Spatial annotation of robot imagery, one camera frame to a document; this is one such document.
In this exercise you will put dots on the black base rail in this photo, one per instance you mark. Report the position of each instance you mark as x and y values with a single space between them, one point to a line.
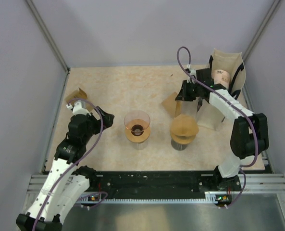
144 185

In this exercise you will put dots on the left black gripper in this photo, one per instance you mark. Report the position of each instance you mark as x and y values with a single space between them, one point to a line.
107 119

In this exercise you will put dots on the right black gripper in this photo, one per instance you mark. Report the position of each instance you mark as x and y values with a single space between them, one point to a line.
183 95

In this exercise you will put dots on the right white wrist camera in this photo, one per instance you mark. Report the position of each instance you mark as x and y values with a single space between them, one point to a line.
192 72

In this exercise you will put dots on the cream canvas tote bag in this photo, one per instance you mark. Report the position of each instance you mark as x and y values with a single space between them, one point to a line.
232 63

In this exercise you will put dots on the clear glass cup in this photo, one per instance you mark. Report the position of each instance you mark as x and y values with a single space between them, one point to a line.
140 146

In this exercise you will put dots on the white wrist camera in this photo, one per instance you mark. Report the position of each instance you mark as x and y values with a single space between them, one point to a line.
192 72
78 108

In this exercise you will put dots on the brown paper filter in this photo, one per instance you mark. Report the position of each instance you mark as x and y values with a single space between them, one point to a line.
184 125
172 107

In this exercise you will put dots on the pink paper roll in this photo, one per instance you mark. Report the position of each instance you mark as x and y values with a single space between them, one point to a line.
221 77

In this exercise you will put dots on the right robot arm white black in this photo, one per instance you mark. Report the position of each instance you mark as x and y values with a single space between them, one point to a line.
250 130

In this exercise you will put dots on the dark glass carafe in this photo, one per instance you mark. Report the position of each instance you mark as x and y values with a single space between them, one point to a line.
178 146

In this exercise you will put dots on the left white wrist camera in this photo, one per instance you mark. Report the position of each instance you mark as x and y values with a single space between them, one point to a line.
78 108

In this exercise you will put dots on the small cardboard box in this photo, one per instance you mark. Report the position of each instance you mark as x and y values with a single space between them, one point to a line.
79 95

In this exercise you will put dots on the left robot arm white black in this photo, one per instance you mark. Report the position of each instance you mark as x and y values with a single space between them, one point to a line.
66 181

